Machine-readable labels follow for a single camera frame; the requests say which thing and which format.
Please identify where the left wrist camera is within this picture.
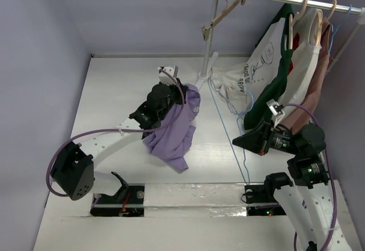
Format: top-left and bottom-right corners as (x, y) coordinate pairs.
(157, 65), (179, 85)

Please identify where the cream printed t shirt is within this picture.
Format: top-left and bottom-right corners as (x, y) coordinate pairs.
(211, 18), (286, 114)

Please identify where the white clothes rack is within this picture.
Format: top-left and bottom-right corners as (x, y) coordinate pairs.
(196, 0), (364, 88)

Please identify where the purple t shirt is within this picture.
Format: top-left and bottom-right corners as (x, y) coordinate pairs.
(143, 84), (201, 173)

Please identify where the blue wire hanger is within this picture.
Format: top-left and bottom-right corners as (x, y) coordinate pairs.
(208, 78), (252, 185)
(328, 5), (352, 54)

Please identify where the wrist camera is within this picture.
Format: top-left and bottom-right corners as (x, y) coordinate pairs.
(266, 99), (285, 127)
(157, 65), (179, 85)

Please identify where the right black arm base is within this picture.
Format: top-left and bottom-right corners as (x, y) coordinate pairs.
(241, 172), (293, 216)

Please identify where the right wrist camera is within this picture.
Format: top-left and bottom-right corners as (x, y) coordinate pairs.
(266, 99), (285, 127)

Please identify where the wooden hanger right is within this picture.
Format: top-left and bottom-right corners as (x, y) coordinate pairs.
(314, 0), (337, 46)

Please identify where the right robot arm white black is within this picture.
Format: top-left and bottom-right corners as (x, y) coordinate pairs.
(233, 122), (351, 250)

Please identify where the red garment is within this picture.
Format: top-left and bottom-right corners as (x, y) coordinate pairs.
(288, 33), (300, 74)

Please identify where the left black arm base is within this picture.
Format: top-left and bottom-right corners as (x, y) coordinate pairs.
(90, 172), (145, 217)

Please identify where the purple cable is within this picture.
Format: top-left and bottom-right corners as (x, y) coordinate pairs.
(281, 104), (339, 251)
(46, 67), (185, 197)

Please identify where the wooden clip hanger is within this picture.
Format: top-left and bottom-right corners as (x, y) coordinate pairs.
(201, 0), (246, 41)

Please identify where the pink shirt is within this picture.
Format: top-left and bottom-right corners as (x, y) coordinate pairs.
(281, 22), (332, 134)

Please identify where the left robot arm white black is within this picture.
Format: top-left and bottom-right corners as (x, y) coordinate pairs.
(46, 79), (188, 201)

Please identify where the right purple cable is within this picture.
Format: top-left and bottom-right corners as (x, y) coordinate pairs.
(281, 104), (339, 251)

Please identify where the dark green t shirt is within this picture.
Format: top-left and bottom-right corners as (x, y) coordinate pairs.
(244, 3), (294, 131)

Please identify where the white tank top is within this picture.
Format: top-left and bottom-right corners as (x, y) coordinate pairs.
(279, 8), (322, 105)

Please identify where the wooden hanger left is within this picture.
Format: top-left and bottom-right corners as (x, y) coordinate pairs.
(288, 0), (308, 50)

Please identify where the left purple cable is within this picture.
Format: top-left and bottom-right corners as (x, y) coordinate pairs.
(46, 67), (185, 197)

